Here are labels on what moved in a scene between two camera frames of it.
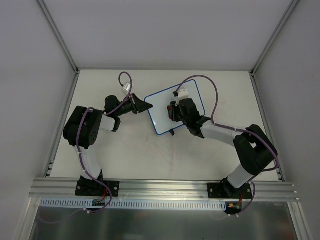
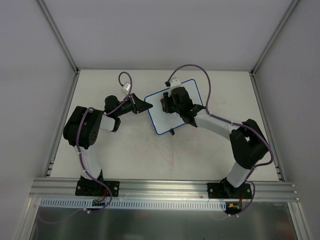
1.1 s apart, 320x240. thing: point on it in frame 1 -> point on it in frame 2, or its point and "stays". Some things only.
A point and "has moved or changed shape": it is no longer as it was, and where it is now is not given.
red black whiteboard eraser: [170, 111] has moved or changed shape
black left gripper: [135, 104] stays
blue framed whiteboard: [160, 101] stays
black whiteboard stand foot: [172, 132] stays
